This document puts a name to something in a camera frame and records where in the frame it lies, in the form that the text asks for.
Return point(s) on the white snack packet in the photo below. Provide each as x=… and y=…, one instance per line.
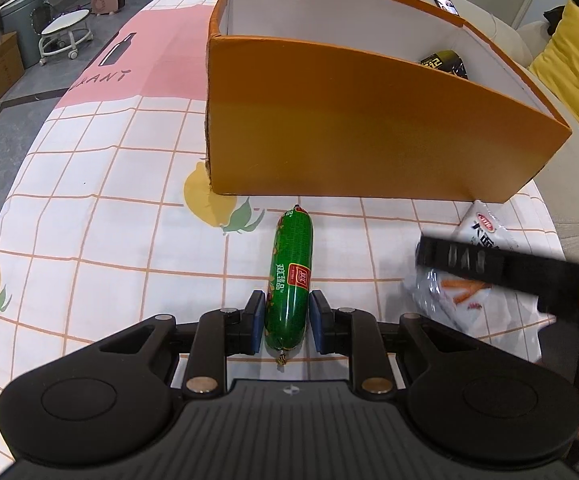
x=469, y=312

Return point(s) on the grey plant pot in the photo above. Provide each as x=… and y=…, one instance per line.
x=19, y=25

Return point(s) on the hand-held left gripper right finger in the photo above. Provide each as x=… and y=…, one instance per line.
x=318, y=325

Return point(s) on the beige sofa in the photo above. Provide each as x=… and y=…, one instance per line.
x=514, y=40

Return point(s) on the orange cardboard box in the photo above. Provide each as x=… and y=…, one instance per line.
x=344, y=125

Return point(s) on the black smartphone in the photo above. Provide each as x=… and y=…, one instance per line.
x=445, y=4

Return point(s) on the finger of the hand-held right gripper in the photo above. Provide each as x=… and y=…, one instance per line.
x=469, y=257

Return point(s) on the yellow cushion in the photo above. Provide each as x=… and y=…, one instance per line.
x=574, y=70

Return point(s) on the black yellow snack packet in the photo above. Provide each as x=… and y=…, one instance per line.
x=444, y=64

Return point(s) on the green sausage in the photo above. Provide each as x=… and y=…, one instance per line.
x=289, y=285

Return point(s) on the white wheeled stool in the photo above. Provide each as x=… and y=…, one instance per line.
x=64, y=35

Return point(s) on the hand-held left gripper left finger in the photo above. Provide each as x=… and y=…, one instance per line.
x=258, y=322

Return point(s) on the dark cloth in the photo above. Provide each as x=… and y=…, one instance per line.
x=577, y=7

